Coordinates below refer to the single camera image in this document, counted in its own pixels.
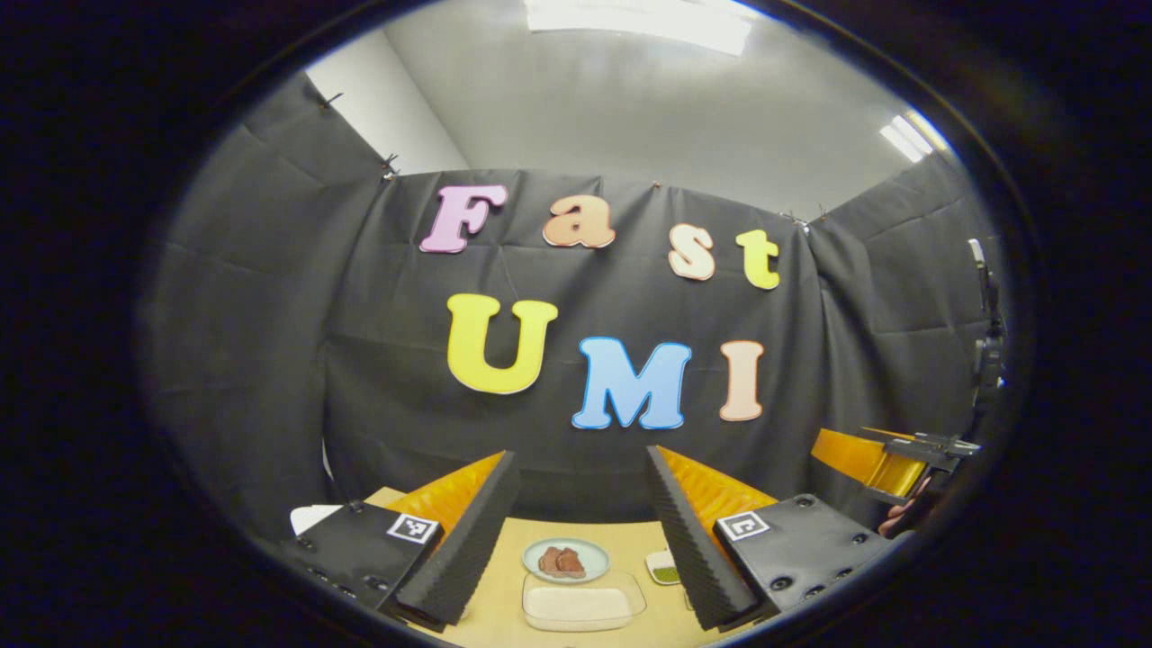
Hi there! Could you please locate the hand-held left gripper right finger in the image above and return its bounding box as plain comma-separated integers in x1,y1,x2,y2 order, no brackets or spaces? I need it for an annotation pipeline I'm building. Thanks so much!
643,443,898,632

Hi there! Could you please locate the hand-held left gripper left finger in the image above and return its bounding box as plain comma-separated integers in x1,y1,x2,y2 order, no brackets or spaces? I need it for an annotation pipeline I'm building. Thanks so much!
268,450,523,631

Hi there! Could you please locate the glass dish of white rice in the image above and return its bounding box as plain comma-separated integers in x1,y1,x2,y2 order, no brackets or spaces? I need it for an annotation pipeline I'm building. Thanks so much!
521,569,648,633

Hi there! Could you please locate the white rice cooker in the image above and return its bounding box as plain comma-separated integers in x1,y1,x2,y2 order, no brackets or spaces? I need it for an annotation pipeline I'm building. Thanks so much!
289,503,346,537

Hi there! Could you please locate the white divided dish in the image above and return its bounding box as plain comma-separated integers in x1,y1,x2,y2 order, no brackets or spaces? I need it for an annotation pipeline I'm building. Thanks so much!
644,548,683,587

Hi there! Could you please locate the pale green plate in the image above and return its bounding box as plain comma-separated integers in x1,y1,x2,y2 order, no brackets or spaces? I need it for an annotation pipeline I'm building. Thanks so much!
522,537,612,585

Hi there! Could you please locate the small ceiling light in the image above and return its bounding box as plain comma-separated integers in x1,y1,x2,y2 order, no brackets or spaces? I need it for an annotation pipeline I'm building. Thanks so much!
879,112,948,164

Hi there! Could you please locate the black backdrop cloth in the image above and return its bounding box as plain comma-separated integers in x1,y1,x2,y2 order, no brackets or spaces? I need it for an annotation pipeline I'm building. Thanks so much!
139,72,1009,550

